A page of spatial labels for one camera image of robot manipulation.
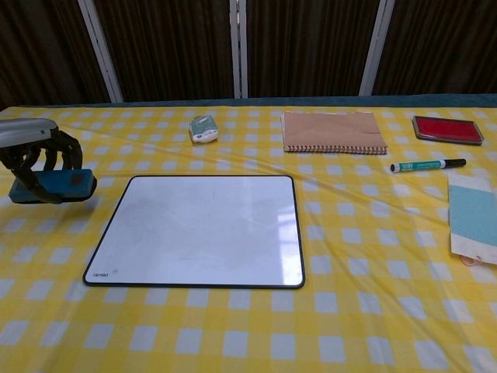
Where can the white folding screen frame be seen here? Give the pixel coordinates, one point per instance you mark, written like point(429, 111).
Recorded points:
point(101, 50)
point(238, 48)
point(376, 46)

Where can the green whiteboard marker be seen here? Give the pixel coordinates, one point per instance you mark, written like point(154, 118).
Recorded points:
point(423, 165)

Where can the brown spiral notebook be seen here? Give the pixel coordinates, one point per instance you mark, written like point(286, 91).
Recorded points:
point(330, 130)

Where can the red ink stamp pad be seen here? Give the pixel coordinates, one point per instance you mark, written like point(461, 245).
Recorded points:
point(447, 129)

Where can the light blue paper sheet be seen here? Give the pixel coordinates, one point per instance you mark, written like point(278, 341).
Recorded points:
point(471, 217)

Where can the yellow checkered tablecloth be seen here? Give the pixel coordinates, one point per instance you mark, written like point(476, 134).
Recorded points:
point(248, 330)

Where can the white dry-erase board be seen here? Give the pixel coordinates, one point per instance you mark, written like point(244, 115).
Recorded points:
point(202, 233)

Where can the dark brown curtain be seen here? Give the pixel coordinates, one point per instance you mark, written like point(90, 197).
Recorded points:
point(174, 46)

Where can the blue whiteboard eraser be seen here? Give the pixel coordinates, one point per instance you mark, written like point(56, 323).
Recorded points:
point(58, 184)

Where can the green white correction tape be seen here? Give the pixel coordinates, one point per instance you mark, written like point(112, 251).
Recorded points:
point(203, 130)

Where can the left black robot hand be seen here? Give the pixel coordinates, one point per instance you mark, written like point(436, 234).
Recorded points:
point(23, 134)

